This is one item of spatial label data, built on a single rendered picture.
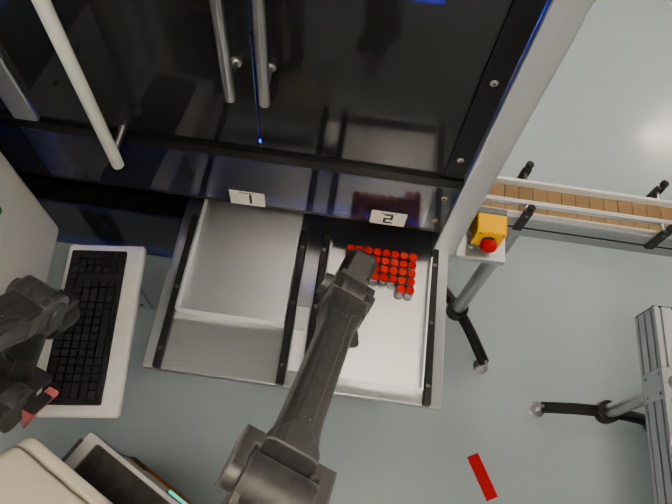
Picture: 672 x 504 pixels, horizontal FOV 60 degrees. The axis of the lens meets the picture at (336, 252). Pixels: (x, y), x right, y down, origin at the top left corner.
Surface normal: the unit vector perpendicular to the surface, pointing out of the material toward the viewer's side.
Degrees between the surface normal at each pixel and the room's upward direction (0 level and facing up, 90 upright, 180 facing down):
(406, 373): 0
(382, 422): 0
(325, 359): 37
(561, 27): 90
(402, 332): 0
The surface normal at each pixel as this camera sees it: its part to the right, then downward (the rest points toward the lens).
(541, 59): -0.13, 0.89
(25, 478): 0.43, -0.81
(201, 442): 0.07, -0.44
